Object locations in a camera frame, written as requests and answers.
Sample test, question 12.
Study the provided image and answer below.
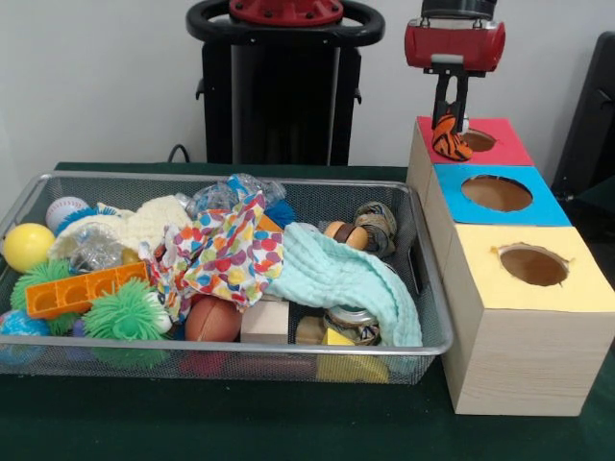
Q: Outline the brown yellow striped bee toy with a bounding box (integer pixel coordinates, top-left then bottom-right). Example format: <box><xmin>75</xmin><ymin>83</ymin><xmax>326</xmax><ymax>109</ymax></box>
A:
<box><xmin>324</xmin><ymin>220</ymin><xmax>379</xmax><ymax>252</ymax></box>

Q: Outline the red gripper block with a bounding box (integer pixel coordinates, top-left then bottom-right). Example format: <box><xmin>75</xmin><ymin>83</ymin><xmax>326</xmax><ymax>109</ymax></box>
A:
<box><xmin>403</xmin><ymin>18</ymin><xmax>506</xmax><ymax>133</ymax></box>

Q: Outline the mint green quilted cloth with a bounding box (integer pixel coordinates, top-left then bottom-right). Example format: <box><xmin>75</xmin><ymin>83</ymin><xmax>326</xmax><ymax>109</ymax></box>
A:
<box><xmin>262</xmin><ymin>223</ymin><xmax>424</xmax><ymax>348</ymax></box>

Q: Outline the silver drinks can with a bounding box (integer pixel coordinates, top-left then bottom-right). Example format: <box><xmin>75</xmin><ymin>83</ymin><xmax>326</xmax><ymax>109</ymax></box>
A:
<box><xmin>354</xmin><ymin>201</ymin><xmax>399</xmax><ymax>256</ymax></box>

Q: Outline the green spiky ball with eyes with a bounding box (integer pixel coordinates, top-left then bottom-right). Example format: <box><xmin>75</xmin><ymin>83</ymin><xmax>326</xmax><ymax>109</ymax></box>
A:
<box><xmin>82</xmin><ymin>278</ymin><xmax>173</xmax><ymax>342</ymax></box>

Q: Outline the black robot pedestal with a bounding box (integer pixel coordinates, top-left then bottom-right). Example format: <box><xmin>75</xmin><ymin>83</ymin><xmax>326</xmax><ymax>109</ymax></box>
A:
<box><xmin>185</xmin><ymin>0</ymin><xmax>386</xmax><ymax>167</ymax></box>

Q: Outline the wooden box with three holes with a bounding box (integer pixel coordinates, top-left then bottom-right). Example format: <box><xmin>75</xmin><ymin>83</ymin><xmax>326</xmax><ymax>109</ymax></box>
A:
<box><xmin>406</xmin><ymin>114</ymin><xmax>615</xmax><ymax>417</ymax></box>

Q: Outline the orange tiger plush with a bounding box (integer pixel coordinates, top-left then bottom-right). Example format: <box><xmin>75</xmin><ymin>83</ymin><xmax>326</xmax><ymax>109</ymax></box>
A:
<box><xmin>430</xmin><ymin>109</ymin><xmax>475</xmax><ymax>162</ymax></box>

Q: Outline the colourful dotted cloth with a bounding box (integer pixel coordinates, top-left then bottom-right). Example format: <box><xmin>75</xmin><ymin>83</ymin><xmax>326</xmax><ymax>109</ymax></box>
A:
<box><xmin>137</xmin><ymin>189</ymin><xmax>285</xmax><ymax>323</ymax></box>

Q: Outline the black flat panel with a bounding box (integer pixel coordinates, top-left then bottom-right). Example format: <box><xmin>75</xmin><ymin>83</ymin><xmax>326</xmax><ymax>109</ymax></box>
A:
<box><xmin>551</xmin><ymin>31</ymin><xmax>615</xmax><ymax>203</ymax></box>

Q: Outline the white baseball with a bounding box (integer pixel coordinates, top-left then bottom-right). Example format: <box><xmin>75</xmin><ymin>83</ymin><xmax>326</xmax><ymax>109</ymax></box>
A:
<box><xmin>45</xmin><ymin>196</ymin><xmax>90</xmax><ymax>231</ymax></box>

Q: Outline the yellow ball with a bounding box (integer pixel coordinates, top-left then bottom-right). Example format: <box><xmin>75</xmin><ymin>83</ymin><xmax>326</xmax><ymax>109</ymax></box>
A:
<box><xmin>2</xmin><ymin>223</ymin><xmax>57</xmax><ymax>274</ymax></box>

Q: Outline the shallow wire mesh bin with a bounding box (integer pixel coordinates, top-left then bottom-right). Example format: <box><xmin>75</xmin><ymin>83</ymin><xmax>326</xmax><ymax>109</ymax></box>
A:
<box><xmin>0</xmin><ymin>171</ymin><xmax>455</xmax><ymax>385</ymax></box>

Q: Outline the orange building block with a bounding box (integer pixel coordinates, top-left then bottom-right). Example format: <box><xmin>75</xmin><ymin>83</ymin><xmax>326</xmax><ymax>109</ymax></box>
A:
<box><xmin>24</xmin><ymin>261</ymin><xmax>150</xmax><ymax>321</ymax></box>

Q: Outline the cream knitted cloth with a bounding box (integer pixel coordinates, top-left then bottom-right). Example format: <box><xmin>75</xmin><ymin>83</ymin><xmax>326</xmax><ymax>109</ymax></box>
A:
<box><xmin>47</xmin><ymin>195</ymin><xmax>193</xmax><ymax>260</ymax></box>

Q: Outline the dark green table cloth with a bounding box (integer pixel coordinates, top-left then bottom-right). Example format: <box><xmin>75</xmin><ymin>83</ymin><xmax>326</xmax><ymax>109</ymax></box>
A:
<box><xmin>0</xmin><ymin>161</ymin><xmax>615</xmax><ymax>461</ymax></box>
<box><xmin>576</xmin><ymin>173</ymin><xmax>615</xmax><ymax>206</ymax></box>

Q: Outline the brown toy football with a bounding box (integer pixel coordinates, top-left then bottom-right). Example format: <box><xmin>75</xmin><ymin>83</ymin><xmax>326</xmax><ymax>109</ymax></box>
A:
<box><xmin>184</xmin><ymin>296</ymin><xmax>244</xmax><ymax>343</ymax></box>

